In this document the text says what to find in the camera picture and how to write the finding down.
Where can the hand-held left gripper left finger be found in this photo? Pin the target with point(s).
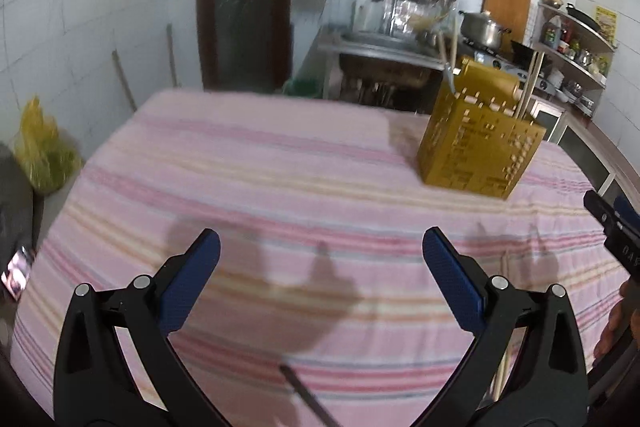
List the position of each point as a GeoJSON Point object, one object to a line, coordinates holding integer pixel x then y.
{"type": "Point", "coordinates": [192, 287]}

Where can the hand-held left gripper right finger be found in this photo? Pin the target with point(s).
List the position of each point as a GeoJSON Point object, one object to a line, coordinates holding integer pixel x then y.
{"type": "Point", "coordinates": [455, 287]}

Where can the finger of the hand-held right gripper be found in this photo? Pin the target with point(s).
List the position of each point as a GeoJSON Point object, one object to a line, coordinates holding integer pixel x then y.
{"type": "Point", "coordinates": [629, 212]}
{"type": "Point", "coordinates": [602, 212]}

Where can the yellow slotted utensil holder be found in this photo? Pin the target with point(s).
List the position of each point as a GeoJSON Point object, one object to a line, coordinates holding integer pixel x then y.
{"type": "Point", "coordinates": [470, 152]}

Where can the person's right hand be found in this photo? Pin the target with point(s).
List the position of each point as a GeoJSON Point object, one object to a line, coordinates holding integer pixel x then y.
{"type": "Point", "coordinates": [612, 327]}

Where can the glass door kitchen cabinets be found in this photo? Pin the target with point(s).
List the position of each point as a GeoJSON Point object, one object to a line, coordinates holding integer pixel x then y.
{"type": "Point", "coordinates": [590, 152]}

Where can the stack of bowls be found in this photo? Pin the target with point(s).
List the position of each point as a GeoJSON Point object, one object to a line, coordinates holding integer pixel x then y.
{"type": "Point", "coordinates": [572, 92]}

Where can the pink striped tablecloth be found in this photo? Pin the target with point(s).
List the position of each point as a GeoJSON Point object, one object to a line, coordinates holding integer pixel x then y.
{"type": "Point", "coordinates": [300, 187]}

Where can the white corner shelf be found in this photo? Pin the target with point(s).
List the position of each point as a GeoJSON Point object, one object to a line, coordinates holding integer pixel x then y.
{"type": "Point", "coordinates": [575, 57]}

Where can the thin black utensil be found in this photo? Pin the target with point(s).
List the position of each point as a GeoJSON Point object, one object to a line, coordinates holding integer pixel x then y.
{"type": "Point", "coordinates": [310, 399]}

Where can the gas stove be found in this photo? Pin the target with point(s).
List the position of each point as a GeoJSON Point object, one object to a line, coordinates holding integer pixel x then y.
{"type": "Point", "coordinates": [495, 59]}

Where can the grey cloth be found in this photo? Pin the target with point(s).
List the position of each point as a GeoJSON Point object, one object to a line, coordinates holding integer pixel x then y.
{"type": "Point", "coordinates": [15, 207]}

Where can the black pan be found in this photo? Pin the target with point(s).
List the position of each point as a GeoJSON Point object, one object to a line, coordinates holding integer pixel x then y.
{"type": "Point", "coordinates": [585, 18]}

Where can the yellow plastic bag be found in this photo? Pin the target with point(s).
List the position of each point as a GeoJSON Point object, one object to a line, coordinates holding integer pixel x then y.
{"type": "Point", "coordinates": [45, 152]}

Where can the steel cooking pot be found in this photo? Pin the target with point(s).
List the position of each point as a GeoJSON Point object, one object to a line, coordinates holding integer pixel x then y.
{"type": "Point", "coordinates": [481, 32]}

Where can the green basin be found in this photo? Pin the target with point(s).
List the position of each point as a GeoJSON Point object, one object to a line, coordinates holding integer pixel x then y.
{"type": "Point", "coordinates": [302, 87]}

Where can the rectangular wooden cutting board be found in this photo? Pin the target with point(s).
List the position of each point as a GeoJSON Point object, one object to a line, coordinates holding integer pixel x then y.
{"type": "Point", "coordinates": [507, 2]}

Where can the steel sink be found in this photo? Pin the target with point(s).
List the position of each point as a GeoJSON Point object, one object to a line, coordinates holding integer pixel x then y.
{"type": "Point", "coordinates": [380, 42]}

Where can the yellow wall poster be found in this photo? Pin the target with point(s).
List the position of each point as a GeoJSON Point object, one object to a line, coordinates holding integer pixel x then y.
{"type": "Point", "coordinates": [606, 24]}

